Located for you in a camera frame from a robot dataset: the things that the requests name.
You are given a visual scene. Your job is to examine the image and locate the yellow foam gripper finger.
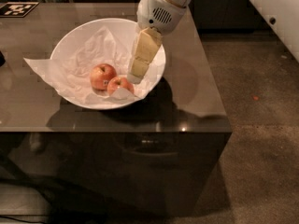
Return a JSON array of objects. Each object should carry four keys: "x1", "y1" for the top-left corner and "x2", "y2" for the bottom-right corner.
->
[{"x1": 127, "y1": 27, "x2": 162, "y2": 84}]

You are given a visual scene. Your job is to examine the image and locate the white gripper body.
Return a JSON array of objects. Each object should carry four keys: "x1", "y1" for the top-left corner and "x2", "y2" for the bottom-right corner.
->
[{"x1": 136, "y1": 0, "x2": 186, "y2": 35}]

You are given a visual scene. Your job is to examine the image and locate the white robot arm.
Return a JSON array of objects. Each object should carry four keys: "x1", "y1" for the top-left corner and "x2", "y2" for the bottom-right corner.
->
[{"x1": 127, "y1": 0, "x2": 299, "y2": 84}]

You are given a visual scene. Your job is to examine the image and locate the white bowl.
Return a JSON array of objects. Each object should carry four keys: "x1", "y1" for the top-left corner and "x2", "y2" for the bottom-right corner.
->
[{"x1": 50, "y1": 18, "x2": 167, "y2": 111}]

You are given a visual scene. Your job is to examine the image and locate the red apple with sticker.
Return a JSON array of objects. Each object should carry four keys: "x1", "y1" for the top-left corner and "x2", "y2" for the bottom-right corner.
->
[{"x1": 90, "y1": 63, "x2": 117, "y2": 91}]

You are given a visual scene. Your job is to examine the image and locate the white crumpled paper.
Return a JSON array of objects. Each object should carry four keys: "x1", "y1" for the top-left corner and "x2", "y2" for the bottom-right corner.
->
[{"x1": 23, "y1": 26, "x2": 158, "y2": 105}]

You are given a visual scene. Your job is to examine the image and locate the dark glossy table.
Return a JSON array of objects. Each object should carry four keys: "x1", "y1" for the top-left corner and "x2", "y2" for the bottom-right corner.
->
[{"x1": 0, "y1": 4, "x2": 231, "y2": 217}]

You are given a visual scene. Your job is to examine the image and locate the black white fiducial marker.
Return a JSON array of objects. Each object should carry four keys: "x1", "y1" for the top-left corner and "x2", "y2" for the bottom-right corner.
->
[{"x1": 0, "y1": 2, "x2": 38, "y2": 18}]

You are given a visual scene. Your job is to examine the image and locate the dark object at left edge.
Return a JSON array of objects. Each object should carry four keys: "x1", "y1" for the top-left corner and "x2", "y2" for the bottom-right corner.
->
[{"x1": 0, "y1": 51, "x2": 6, "y2": 67}]

